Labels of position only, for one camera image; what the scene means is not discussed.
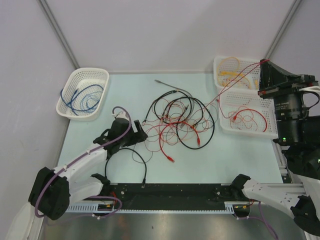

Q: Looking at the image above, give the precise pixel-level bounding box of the grey ethernet cable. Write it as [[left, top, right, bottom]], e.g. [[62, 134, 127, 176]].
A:
[[154, 79, 196, 128]]

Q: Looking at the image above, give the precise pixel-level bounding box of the far right white basket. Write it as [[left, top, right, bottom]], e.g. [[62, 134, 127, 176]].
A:
[[213, 55, 260, 93]]

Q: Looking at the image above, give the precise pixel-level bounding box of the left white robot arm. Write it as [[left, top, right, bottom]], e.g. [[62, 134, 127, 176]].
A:
[[6, 115, 148, 240]]

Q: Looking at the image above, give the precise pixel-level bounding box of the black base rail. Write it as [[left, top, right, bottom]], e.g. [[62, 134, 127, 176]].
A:
[[99, 183, 249, 211]]

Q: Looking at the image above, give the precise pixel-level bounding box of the brown thin wire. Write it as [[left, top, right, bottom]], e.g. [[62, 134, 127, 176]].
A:
[[132, 142, 155, 165]]

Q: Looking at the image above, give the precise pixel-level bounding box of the blue cable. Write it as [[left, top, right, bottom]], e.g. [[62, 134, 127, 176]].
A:
[[60, 84, 104, 116]]

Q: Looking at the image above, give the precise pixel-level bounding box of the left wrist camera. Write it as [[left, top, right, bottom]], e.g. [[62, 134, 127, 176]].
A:
[[112, 106, 131, 121]]

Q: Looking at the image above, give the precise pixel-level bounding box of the long thin red wire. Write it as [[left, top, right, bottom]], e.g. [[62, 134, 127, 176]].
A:
[[144, 59, 271, 153]]

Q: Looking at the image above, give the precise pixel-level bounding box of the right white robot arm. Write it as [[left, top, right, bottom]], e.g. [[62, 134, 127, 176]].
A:
[[230, 59, 320, 236]]

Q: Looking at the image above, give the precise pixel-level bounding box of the yellow ethernet cable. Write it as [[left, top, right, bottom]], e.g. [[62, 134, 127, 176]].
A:
[[216, 56, 260, 89]]

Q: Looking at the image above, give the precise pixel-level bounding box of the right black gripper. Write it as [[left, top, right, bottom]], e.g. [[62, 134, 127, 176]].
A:
[[253, 58, 314, 142]]

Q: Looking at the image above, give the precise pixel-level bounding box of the left white basket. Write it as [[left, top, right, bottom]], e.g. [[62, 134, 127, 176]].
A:
[[56, 67, 110, 122]]

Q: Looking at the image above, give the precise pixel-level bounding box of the near right white basket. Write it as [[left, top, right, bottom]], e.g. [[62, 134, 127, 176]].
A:
[[218, 89, 278, 139]]

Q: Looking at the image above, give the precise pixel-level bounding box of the white basket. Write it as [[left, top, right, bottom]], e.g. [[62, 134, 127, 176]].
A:
[[213, 55, 260, 93], [218, 89, 278, 139], [56, 67, 110, 122]]

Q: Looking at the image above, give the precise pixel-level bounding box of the short black ethernet cable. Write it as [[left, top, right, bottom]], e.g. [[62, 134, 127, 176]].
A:
[[104, 147, 147, 188]]

